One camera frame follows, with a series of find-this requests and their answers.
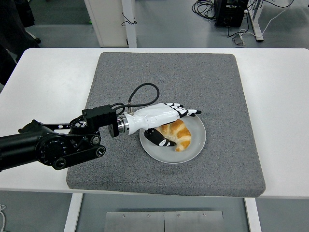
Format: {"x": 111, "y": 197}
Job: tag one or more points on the grey speckled mat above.
{"x": 169, "y": 79}

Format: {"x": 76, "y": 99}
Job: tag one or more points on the golden croissant bread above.
{"x": 182, "y": 135}

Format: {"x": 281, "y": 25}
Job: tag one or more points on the round grey plate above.
{"x": 193, "y": 149}

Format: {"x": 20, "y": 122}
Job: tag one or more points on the white desk leg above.
{"x": 256, "y": 21}

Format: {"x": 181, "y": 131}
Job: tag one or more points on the person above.
{"x": 14, "y": 19}

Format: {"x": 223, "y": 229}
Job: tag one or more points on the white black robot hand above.
{"x": 154, "y": 116}

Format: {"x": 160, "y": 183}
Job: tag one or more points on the small grey power adapter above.
{"x": 238, "y": 39}

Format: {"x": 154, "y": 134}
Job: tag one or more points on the white table leg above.
{"x": 253, "y": 215}
{"x": 72, "y": 212}

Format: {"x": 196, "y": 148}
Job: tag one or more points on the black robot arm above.
{"x": 24, "y": 145}

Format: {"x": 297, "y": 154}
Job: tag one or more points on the black computer case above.
{"x": 229, "y": 14}

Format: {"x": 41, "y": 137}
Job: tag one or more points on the white cabinet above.
{"x": 108, "y": 21}

